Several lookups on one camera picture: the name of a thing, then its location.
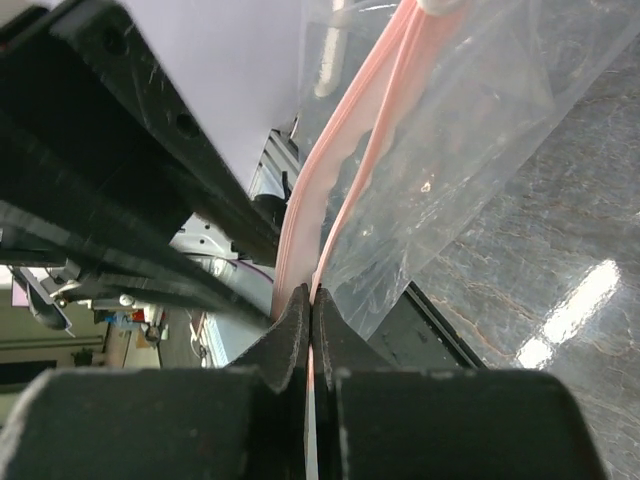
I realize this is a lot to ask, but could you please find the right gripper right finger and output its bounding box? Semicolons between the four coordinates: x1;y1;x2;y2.
311;289;606;479

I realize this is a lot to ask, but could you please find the clear pink-dotted zip bag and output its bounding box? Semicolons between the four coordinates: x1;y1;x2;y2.
272;0;639;479

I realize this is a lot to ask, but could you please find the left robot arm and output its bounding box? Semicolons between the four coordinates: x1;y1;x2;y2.
1;1;284;328

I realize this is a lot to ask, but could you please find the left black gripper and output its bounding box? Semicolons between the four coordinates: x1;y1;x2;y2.
1;1;279;328

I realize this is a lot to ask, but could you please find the white metal clothes rack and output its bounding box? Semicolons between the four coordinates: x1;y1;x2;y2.
313;1;355;98

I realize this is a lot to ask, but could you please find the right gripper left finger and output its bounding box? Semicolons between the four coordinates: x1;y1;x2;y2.
1;285;310;479

